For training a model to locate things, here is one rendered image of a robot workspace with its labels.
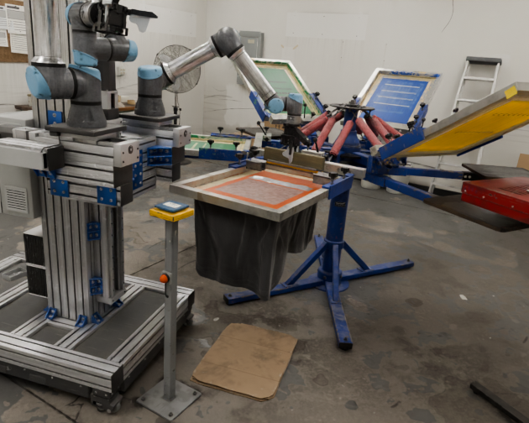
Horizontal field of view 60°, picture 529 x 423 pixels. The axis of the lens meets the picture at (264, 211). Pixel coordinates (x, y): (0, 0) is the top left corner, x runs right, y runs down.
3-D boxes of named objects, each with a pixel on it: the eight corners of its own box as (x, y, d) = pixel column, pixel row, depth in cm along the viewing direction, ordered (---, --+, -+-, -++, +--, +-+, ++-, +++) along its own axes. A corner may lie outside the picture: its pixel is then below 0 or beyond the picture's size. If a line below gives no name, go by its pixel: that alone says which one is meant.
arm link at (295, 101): (287, 92, 243) (303, 93, 243) (285, 113, 246) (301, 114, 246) (287, 93, 236) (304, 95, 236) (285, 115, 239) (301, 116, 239)
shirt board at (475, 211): (551, 236, 221) (555, 220, 218) (498, 246, 201) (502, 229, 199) (365, 169, 330) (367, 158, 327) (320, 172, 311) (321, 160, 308)
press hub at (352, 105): (343, 300, 323) (371, 104, 280) (293, 284, 341) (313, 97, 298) (361, 280, 355) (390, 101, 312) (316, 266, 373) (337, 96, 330)
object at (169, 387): (170, 422, 206) (174, 221, 175) (135, 401, 216) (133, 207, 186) (201, 394, 224) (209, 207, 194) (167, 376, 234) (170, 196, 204)
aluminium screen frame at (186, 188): (279, 221, 185) (280, 213, 184) (169, 192, 212) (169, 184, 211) (350, 185, 250) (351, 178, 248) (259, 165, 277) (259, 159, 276)
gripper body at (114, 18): (129, 36, 138) (108, 34, 145) (133, 6, 136) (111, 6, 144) (106, 30, 132) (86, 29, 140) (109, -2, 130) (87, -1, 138)
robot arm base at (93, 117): (58, 125, 181) (56, 99, 178) (83, 121, 195) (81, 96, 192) (91, 129, 177) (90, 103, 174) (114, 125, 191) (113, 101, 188)
